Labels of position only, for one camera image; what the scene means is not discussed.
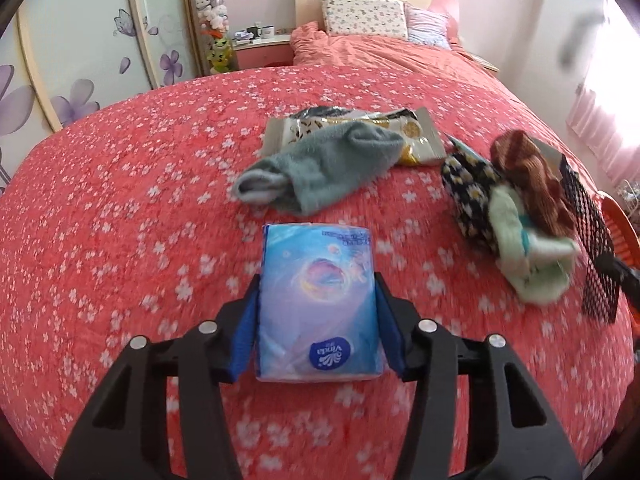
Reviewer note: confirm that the black floral sock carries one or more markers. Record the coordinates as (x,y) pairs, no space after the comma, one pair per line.
(467,190)

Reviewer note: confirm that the white mug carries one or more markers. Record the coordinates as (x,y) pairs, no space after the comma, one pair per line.
(267,33)

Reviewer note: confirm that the clear tube of plush toys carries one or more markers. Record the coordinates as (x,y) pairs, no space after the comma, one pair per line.
(212,0)

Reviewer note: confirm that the floral print pillow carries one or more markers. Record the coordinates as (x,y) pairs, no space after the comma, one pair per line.
(365,17)

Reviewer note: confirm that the orange plastic basket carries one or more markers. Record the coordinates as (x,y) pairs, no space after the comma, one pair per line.
(622,225)

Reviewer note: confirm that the grey fuzzy sock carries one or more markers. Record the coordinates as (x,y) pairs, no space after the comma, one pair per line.
(330,160)

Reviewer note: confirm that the green plush toy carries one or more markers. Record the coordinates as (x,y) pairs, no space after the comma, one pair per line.
(221,52)

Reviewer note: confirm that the wooden bedside table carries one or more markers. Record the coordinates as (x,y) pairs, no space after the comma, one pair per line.
(485,62)

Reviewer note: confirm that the red floral bedspread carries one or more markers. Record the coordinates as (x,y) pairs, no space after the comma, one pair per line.
(125,210)

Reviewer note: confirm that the orange quilt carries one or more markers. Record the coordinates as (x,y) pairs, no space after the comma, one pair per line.
(380,52)

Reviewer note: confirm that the black mesh basket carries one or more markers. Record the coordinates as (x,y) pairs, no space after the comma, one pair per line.
(595,240)

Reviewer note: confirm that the silver snack wrapper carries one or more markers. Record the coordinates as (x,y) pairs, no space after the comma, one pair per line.
(425,135)

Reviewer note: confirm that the dark cloth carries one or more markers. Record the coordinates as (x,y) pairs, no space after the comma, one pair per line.
(320,111)

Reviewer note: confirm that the blue striped thin packet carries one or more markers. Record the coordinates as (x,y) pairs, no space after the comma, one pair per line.
(460,146)

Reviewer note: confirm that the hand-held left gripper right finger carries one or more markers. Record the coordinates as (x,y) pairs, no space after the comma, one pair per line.
(392,331)

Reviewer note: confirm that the wardrobe with purple flowers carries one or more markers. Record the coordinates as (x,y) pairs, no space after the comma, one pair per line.
(75,35)

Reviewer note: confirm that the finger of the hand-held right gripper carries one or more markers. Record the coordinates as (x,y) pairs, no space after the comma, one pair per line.
(620,271)

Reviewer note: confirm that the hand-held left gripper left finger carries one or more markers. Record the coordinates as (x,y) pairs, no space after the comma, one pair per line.
(245,331)

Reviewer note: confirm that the light green sock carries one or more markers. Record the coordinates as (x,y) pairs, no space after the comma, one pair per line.
(530,270)

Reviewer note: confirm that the blue tissue packet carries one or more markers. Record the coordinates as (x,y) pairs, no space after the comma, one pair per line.
(315,285)

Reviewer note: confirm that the pink nightstand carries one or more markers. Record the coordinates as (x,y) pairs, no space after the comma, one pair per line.
(262,55)

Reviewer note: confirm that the pink striped pillow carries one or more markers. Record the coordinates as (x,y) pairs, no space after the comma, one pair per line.
(427,27)

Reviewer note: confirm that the pink curtain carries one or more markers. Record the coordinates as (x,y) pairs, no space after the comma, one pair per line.
(605,110)

